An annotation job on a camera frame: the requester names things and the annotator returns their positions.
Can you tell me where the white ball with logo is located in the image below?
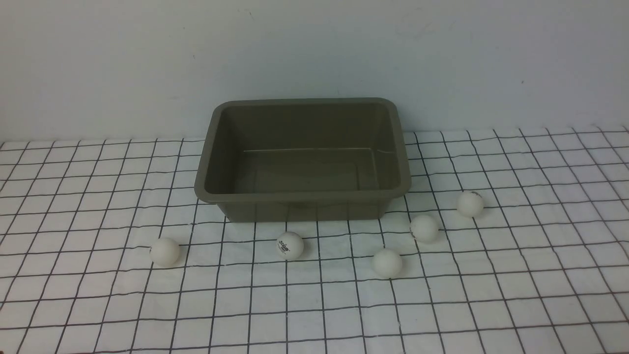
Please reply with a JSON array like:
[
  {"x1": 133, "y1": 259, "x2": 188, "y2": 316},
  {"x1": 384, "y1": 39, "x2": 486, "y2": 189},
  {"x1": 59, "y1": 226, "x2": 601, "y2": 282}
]
[{"x1": 276, "y1": 232, "x2": 305, "y2": 261}]

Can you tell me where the olive plastic bin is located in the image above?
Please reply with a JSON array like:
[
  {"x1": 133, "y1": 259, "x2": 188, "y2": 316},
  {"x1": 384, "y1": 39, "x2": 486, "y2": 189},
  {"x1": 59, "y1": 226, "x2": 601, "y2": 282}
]
[{"x1": 195, "y1": 98, "x2": 411, "y2": 223}]

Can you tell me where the white grid tablecloth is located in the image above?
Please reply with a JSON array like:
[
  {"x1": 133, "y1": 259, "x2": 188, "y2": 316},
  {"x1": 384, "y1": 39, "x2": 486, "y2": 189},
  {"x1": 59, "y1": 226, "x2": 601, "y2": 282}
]
[{"x1": 0, "y1": 127, "x2": 629, "y2": 354}]

